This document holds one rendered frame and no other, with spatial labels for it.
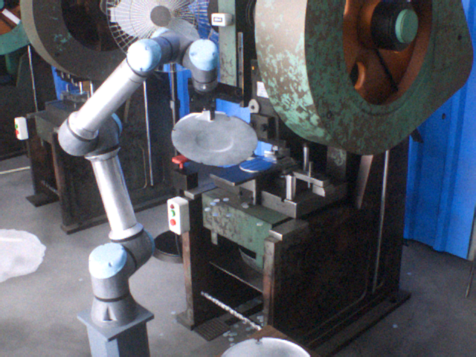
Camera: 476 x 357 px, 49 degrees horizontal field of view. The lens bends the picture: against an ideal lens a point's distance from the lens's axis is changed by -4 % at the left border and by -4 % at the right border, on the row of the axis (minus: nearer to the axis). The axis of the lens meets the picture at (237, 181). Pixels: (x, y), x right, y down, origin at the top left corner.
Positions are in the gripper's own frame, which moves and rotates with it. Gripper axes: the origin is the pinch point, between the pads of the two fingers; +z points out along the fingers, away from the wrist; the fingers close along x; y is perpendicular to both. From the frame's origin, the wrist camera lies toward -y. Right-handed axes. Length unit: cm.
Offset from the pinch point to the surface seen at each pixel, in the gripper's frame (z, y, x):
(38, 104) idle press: 263, 153, -174
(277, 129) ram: 22.5, -23.5, -7.3
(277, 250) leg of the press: 27.1, -20.0, 36.7
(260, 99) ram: 20.5, -17.9, -18.8
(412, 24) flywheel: -27, -60, -14
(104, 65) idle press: 96, 58, -92
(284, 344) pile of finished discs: 24, -20, 69
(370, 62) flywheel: -11, -50, -12
